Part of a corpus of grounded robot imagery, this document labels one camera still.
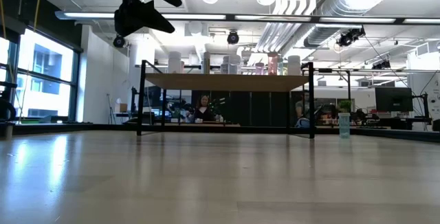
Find black overhead rig bar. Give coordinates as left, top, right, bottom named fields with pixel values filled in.
left=54, top=10, right=440, bottom=25

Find black round camera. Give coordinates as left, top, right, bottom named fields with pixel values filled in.
left=113, top=34, right=127, bottom=49

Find black ceiling camera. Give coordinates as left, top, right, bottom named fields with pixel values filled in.
left=371, top=58, right=393, bottom=70

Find large glass window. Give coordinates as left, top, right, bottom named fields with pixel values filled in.
left=0, top=27, right=80, bottom=122

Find black computer monitor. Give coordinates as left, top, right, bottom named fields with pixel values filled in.
left=374, top=86, right=413, bottom=113

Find wooden shelf black legs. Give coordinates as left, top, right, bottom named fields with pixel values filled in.
left=136, top=60, right=316, bottom=139

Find black overhead camera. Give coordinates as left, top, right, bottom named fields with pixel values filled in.
left=226, top=30, right=240, bottom=45

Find person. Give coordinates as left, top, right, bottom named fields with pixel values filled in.
left=294, top=100, right=310, bottom=120
left=192, top=94, right=215, bottom=122

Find black ceiling spotlight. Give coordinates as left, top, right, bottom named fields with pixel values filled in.
left=336, top=27, right=366, bottom=48

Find silver air duct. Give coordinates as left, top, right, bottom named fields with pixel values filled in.
left=302, top=0, right=440, bottom=48

